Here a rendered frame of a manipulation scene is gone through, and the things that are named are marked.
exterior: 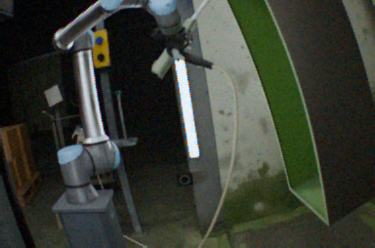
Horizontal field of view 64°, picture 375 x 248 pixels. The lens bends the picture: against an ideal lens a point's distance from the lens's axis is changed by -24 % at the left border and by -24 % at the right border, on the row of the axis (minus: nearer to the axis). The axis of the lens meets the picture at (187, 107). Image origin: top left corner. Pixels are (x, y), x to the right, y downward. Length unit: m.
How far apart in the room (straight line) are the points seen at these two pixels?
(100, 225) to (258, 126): 1.25
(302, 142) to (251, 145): 0.55
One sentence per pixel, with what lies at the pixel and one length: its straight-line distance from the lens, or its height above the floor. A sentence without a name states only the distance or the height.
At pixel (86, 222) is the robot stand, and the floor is 0.56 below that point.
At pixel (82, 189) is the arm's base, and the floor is 0.71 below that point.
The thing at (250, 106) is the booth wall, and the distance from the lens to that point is 2.37.
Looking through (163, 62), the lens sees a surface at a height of 1.22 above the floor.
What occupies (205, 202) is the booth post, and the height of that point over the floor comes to 0.31.
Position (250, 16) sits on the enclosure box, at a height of 1.41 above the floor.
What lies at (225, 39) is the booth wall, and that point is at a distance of 2.34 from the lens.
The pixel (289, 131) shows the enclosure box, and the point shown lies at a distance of 1.93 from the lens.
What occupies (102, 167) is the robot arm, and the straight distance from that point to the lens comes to 1.79.
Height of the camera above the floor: 1.19
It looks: 6 degrees down
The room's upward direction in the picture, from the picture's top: 9 degrees counter-clockwise
